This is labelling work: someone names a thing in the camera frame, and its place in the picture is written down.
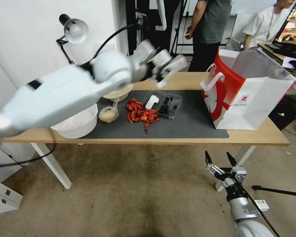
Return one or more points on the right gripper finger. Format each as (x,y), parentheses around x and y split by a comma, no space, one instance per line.
(233,161)
(209,161)

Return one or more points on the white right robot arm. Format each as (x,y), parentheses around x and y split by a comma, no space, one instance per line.
(244,209)

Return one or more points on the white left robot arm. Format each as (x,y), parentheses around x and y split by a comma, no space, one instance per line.
(64,93)

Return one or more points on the clear disposable takeout box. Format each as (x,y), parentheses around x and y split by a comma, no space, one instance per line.
(170,106)

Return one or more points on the red and white delivery bag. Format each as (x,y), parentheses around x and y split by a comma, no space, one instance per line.
(249,106)

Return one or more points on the clear bag of rice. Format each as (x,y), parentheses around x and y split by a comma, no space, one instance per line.
(108,115)

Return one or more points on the white label tab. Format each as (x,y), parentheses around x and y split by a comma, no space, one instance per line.
(151,101)

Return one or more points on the wooden table with white legs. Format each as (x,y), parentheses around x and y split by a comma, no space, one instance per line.
(249,137)

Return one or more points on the beige shallow bowl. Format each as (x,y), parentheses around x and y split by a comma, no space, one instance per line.
(120,93)

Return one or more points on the red crayfish pile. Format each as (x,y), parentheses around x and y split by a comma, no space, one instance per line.
(140,113)

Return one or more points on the dark grey table mat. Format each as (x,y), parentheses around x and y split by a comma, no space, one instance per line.
(187,123)

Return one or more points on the black tripod leg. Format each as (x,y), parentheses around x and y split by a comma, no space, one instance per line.
(278,190)

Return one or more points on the black tripod stand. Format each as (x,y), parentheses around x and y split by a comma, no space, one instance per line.
(180,27)

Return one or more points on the standing person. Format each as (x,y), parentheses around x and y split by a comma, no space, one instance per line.
(209,29)

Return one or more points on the white desk lamp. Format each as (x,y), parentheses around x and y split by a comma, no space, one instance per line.
(75,30)

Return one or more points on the large white plastic bowl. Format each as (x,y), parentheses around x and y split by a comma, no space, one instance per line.
(76,127)

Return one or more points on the seated person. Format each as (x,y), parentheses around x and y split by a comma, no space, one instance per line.
(266,24)

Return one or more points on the open laptop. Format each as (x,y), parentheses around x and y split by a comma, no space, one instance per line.
(291,27)

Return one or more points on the white cabinet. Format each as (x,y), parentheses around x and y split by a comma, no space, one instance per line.
(2,192)

